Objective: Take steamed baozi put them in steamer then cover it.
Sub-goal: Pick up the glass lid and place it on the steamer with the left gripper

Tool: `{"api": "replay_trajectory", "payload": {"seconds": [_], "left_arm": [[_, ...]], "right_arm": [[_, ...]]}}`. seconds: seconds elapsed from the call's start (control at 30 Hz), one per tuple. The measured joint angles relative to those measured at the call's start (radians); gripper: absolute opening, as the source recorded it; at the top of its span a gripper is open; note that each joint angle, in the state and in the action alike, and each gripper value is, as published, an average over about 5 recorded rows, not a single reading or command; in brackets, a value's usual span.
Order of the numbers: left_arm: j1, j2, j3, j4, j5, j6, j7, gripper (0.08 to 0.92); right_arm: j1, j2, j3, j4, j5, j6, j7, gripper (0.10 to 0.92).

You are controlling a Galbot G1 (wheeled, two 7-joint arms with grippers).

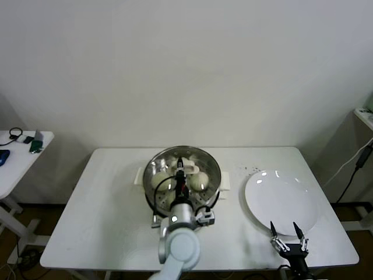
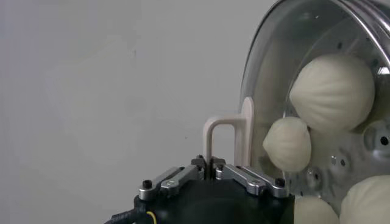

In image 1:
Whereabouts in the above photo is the stainless steel steamer basket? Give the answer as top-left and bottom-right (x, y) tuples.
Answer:
(133, 145), (231, 218)

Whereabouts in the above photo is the black looped cable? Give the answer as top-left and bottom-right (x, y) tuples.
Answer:
(0, 127), (24, 146)

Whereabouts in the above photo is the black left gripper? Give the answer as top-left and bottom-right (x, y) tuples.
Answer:
(174, 157), (189, 204)

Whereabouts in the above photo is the white stand foot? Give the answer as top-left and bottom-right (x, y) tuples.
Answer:
(332, 201), (373, 231)

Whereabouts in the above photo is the green object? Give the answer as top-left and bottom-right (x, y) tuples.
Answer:
(29, 139), (44, 155)

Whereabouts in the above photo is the white power cable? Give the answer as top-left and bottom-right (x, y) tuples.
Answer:
(323, 139), (373, 187)

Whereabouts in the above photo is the white side table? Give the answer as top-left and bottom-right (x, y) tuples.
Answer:
(0, 130), (55, 263)

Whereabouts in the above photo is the large white plate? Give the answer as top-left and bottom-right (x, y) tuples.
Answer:
(244, 169), (318, 237)

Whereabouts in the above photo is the round glass pot lid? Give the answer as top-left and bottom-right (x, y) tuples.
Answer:
(150, 145), (221, 216)

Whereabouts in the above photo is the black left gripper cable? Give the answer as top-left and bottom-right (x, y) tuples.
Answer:
(153, 176), (179, 217)

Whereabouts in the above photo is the white steamed baozi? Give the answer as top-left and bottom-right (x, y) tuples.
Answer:
(151, 171), (173, 190)
(170, 157), (190, 173)
(189, 171), (209, 191)

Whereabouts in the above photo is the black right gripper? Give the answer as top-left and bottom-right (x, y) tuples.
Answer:
(270, 220), (309, 274)

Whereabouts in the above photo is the white shelf board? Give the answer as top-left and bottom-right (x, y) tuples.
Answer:
(353, 106), (373, 132)

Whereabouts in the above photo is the black coiled floor cable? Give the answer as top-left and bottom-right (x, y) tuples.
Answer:
(17, 247), (43, 265)

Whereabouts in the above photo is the black power adapter cable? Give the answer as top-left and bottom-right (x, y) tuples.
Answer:
(336, 147), (370, 204)

